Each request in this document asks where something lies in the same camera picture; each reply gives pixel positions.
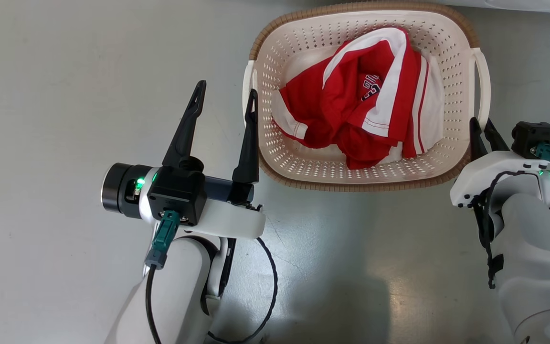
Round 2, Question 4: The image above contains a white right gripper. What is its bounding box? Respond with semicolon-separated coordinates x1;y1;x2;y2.
450;117;550;212

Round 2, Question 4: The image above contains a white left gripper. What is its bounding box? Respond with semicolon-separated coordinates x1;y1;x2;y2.
101;80;266;240

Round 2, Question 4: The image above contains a cream perforated plastic laundry basket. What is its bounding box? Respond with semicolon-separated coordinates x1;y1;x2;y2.
242;1;492;193

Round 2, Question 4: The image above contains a red and white jersey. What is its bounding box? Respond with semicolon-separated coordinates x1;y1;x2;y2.
271;26;446;171

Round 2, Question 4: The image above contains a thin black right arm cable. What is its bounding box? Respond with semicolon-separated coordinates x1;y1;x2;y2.
470;170;545;290

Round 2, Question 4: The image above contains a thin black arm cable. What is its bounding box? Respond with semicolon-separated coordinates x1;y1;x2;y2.
207;236;279;344
470;170;545;290

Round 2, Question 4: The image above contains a teal plug left camera cable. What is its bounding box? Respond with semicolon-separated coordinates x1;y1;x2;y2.
144;210;181;344

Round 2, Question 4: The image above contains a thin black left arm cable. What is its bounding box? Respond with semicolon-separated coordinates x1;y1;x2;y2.
207;236;279;344

